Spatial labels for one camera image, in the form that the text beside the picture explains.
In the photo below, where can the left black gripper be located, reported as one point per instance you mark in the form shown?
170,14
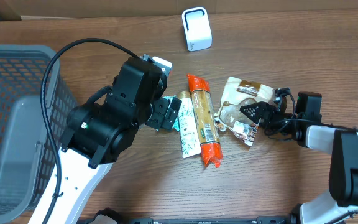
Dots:
165,112

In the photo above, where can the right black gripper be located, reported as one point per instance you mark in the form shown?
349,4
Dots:
272,112

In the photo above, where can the beige Pantree snack bag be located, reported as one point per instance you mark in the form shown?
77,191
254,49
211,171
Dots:
238,93

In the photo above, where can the white tube with gold cap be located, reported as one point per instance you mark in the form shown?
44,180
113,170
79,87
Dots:
190,143

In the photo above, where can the orange pasta packet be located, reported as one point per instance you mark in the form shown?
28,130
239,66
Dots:
211,151

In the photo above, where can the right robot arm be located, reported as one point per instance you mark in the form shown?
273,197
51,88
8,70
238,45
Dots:
304,126

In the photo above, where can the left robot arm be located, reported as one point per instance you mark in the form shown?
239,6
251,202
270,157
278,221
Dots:
99,130

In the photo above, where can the white barcode scanner stand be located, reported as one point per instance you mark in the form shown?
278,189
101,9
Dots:
197,29

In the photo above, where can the grey plastic shopping basket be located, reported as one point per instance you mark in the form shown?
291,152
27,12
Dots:
34,103

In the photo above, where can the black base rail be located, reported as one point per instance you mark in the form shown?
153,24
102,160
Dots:
258,220

